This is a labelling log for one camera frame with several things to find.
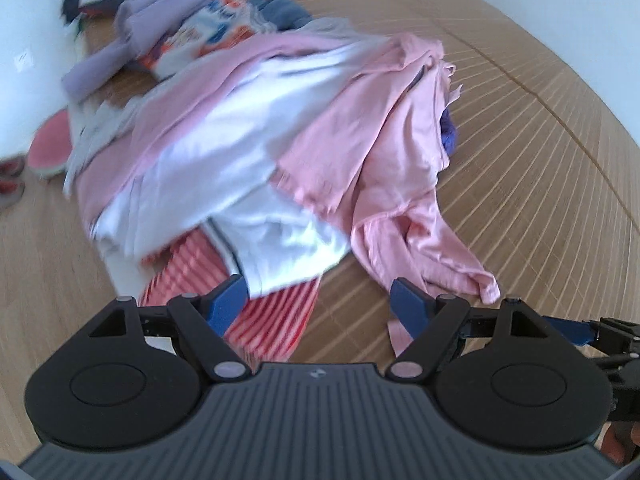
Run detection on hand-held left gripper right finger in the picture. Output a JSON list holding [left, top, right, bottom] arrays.
[[385, 277, 553, 383]]

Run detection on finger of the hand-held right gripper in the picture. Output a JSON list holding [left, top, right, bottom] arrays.
[[542, 316, 595, 347]]

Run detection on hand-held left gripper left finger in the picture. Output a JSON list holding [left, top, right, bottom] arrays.
[[87, 275, 253, 383]]

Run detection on pink printed shirt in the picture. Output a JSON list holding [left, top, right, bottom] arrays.
[[277, 34, 502, 357]]

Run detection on person's right hand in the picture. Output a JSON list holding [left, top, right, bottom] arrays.
[[601, 419, 640, 467]]

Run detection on red striped garment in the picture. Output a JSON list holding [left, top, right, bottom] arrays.
[[139, 227, 323, 363]]

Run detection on bamboo mat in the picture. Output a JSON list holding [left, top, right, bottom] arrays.
[[0, 0, 640, 466]]

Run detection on purple blue garment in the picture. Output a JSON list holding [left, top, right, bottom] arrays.
[[437, 107, 460, 157]]

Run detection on grey garment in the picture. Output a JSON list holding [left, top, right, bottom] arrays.
[[64, 97, 151, 196]]

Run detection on pale mauve garment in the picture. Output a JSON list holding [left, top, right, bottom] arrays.
[[64, 22, 353, 233]]

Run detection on red grey shoe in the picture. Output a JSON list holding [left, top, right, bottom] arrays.
[[0, 180, 26, 212], [0, 155, 26, 179]]

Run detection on white orange blue printed garment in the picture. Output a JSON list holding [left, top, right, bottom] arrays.
[[137, 0, 263, 81]]

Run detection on lavender garment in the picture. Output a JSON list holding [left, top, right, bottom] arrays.
[[61, 0, 223, 101]]

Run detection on blue jeans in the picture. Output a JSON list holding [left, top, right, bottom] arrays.
[[247, 0, 313, 31]]

